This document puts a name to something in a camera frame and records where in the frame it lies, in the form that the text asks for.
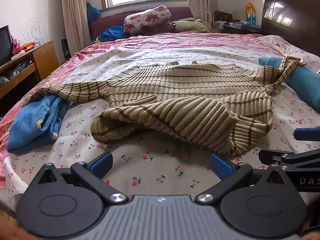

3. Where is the blue hanging cloth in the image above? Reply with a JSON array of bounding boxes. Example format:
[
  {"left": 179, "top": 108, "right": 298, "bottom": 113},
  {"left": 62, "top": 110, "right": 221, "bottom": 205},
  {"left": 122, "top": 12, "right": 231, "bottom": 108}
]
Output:
[{"left": 86, "top": 2, "right": 102, "bottom": 29}]

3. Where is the cherry print bed sheet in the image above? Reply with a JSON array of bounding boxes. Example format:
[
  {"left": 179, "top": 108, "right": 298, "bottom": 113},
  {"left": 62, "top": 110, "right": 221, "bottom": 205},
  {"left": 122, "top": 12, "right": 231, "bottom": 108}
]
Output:
[{"left": 4, "top": 46, "right": 320, "bottom": 213}]

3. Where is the beige curtain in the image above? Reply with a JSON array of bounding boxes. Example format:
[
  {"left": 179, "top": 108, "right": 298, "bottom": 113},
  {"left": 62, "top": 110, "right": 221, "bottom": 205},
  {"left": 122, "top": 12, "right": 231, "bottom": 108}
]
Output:
[
  {"left": 60, "top": 0, "right": 90, "bottom": 60},
  {"left": 187, "top": 0, "right": 220, "bottom": 32}
]

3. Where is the olive pillow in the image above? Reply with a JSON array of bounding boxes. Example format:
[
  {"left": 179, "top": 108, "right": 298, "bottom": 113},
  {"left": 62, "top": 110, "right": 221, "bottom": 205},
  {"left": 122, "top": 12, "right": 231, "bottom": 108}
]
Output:
[{"left": 174, "top": 20, "right": 208, "bottom": 33}]

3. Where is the dark brown box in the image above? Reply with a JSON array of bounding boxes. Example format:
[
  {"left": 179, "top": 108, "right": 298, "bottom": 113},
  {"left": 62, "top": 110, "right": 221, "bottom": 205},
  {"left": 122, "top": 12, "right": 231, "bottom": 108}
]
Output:
[{"left": 214, "top": 10, "right": 234, "bottom": 23}]

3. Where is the blue folded cloth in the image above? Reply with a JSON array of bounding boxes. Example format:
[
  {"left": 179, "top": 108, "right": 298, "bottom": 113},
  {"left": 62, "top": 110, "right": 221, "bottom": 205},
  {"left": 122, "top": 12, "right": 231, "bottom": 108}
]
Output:
[{"left": 234, "top": 22, "right": 262, "bottom": 29}]

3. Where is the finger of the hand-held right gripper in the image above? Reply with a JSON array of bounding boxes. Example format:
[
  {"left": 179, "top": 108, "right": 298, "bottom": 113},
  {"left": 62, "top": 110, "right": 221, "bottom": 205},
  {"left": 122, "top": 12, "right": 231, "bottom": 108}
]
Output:
[
  {"left": 293, "top": 127, "right": 320, "bottom": 140},
  {"left": 258, "top": 149, "right": 320, "bottom": 172}
]

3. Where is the floral folded quilt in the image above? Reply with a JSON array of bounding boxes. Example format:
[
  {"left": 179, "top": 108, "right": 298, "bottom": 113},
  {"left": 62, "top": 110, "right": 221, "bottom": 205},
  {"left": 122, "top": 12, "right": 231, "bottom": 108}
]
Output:
[{"left": 124, "top": 6, "right": 173, "bottom": 34}]

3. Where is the pink print pillow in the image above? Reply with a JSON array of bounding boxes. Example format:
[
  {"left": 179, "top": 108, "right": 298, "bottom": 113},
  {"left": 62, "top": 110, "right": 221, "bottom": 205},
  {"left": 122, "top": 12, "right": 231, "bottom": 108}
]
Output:
[{"left": 251, "top": 35, "right": 320, "bottom": 74}]

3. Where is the yellow and teal carton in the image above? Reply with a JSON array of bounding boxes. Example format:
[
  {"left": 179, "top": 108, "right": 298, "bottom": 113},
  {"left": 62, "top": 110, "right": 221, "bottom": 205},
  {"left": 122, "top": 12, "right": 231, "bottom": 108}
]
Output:
[{"left": 245, "top": 2, "right": 258, "bottom": 25}]

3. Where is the dark nightstand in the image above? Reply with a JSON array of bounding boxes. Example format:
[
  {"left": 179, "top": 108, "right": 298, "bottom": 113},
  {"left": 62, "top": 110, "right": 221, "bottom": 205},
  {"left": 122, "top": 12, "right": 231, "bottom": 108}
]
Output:
[{"left": 222, "top": 22, "right": 263, "bottom": 35}]

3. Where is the orange toy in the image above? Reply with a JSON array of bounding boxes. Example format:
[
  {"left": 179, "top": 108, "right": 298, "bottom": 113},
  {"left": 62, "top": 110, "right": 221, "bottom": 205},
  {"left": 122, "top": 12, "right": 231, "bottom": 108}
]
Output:
[{"left": 20, "top": 42, "right": 40, "bottom": 51}]

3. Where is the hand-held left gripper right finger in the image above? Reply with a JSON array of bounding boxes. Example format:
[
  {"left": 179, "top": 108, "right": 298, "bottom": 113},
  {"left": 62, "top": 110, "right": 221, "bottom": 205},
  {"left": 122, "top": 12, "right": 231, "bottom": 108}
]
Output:
[{"left": 195, "top": 153, "right": 300, "bottom": 204}]

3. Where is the blue knit garment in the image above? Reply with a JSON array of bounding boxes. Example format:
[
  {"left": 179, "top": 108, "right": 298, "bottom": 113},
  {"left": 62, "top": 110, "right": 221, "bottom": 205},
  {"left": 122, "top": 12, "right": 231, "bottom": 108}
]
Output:
[{"left": 6, "top": 95, "right": 72, "bottom": 154}]

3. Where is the pink striped bed cover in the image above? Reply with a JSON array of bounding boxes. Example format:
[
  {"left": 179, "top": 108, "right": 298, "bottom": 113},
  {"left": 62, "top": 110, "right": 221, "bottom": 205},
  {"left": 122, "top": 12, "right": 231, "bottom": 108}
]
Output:
[{"left": 0, "top": 33, "right": 285, "bottom": 160}]

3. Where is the black television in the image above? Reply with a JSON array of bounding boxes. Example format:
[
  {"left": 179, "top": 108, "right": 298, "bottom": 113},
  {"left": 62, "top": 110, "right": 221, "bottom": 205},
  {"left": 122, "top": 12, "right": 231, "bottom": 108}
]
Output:
[{"left": 0, "top": 25, "right": 13, "bottom": 67}]

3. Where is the dark wooden headboard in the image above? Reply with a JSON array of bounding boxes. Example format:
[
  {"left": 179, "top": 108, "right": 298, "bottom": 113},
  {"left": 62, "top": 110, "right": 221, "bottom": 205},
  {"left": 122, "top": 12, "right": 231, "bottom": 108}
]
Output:
[{"left": 261, "top": 0, "right": 320, "bottom": 55}]

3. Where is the blue and yellow cloth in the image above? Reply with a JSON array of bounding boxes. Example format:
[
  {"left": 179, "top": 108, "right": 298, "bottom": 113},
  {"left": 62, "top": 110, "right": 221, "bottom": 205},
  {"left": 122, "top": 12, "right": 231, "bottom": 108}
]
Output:
[{"left": 96, "top": 26, "right": 129, "bottom": 43}]

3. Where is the maroon sofa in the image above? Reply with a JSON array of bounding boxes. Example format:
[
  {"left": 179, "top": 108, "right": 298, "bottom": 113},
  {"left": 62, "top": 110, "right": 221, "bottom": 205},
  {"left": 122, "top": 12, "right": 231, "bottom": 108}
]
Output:
[{"left": 90, "top": 6, "right": 194, "bottom": 40}]

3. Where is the pink plastic bag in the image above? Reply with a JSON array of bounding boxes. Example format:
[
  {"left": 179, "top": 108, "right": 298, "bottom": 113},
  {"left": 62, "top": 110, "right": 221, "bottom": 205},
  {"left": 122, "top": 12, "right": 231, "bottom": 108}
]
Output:
[{"left": 11, "top": 37, "right": 23, "bottom": 55}]

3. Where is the black plastic bag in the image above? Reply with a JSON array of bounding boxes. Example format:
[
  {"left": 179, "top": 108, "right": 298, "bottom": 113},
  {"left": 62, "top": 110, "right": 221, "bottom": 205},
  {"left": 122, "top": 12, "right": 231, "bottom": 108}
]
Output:
[{"left": 6, "top": 60, "right": 32, "bottom": 79}]

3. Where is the beige striped knit sweater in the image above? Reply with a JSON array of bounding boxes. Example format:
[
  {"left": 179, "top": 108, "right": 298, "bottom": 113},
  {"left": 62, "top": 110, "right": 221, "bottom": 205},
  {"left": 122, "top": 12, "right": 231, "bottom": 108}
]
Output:
[{"left": 24, "top": 56, "right": 304, "bottom": 157}]

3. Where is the wooden desk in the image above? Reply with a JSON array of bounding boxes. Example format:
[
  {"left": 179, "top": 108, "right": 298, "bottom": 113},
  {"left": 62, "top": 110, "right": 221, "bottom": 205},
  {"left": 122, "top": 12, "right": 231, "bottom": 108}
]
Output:
[{"left": 0, "top": 39, "right": 60, "bottom": 115}]

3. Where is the teal fleece garment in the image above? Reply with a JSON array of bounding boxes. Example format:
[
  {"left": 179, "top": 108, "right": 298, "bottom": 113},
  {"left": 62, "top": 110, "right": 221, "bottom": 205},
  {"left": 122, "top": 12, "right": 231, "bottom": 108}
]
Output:
[{"left": 258, "top": 56, "right": 320, "bottom": 108}]

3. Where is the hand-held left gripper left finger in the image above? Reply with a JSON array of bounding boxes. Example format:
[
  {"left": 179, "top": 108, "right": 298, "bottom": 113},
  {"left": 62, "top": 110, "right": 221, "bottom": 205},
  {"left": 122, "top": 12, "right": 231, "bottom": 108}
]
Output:
[{"left": 32, "top": 151, "right": 129, "bottom": 205}]

